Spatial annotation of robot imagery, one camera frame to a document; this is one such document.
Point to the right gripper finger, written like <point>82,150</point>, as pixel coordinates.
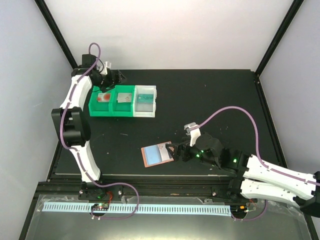
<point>173,153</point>
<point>175,145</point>

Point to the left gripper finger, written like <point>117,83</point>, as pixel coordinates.
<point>120,78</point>
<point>106,88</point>

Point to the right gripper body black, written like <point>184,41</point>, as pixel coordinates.
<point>187,156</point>

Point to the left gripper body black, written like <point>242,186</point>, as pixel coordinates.
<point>108,81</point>

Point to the brown leather card holder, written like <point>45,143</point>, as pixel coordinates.
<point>157,154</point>

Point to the white blossom credit card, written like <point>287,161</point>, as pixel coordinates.
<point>124,97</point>

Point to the teal VIP credit card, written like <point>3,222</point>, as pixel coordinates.
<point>144,98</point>

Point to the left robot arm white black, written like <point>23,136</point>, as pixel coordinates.
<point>72,127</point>

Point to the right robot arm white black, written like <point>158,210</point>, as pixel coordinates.
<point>251,178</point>

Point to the red circles card in bin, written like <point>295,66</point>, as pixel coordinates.
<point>103,97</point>

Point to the blossom pattern card in bin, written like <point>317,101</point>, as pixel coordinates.
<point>124,98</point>

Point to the green bin left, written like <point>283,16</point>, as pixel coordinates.
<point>101,103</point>

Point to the green bin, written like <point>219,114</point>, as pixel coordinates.
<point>122,105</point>
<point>101,103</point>

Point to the green bin middle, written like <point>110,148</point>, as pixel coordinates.
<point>122,105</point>

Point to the white translucent bin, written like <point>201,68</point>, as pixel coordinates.
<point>144,110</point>

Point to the right small circuit board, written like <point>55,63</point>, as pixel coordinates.
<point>244,208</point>

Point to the small circuit board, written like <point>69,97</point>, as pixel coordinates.
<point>100,207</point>
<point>244,208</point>

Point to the left small circuit board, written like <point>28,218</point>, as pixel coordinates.
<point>100,207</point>

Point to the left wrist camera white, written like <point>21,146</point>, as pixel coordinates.
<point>104,68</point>

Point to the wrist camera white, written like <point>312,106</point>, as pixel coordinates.
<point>104,68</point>
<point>192,130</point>

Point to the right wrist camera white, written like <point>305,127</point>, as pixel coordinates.
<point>192,130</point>

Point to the white slotted cable duct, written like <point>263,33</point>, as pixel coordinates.
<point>155,209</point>

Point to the left black frame post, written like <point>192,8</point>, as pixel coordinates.
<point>55,30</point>

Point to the black frame post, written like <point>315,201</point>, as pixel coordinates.
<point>282,29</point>
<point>55,30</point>

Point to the black aluminium front rail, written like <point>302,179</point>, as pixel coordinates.
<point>147,185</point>

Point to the right black frame post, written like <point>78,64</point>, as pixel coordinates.
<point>282,29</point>

